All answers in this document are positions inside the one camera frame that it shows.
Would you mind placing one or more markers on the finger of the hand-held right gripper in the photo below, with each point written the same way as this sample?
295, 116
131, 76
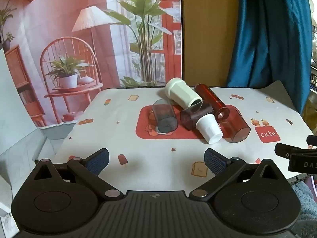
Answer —
312, 140
301, 163

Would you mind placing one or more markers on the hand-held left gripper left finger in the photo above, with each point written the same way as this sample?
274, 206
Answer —
98, 160

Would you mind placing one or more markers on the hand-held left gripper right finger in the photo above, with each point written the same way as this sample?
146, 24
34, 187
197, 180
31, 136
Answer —
215, 162

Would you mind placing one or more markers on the small white cup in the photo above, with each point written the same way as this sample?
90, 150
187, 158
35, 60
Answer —
209, 130

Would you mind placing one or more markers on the large brown-red transparent cup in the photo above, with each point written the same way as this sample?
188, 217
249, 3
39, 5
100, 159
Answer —
236, 126

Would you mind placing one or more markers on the slim red transparent cup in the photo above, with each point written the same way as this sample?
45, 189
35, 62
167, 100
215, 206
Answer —
210, 98

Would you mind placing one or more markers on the grey transparent cup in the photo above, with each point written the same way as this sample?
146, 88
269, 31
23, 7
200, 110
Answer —
164, 117

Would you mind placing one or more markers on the cream white ribbed cup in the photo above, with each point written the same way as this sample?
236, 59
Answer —
182, 93

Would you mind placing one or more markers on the light blue fluffy towel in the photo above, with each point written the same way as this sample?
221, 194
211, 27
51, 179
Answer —
307, 203

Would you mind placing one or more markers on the white printed tablecloth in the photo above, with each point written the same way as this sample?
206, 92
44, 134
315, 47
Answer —
123, 129

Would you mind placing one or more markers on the blue curtain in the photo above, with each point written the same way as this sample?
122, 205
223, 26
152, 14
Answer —
267, 34

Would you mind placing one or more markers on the printed room scene backdrop cloth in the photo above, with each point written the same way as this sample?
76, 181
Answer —
74, 42

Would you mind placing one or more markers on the brown cardboard panel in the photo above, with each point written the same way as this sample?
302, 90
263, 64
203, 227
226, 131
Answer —
208, 29

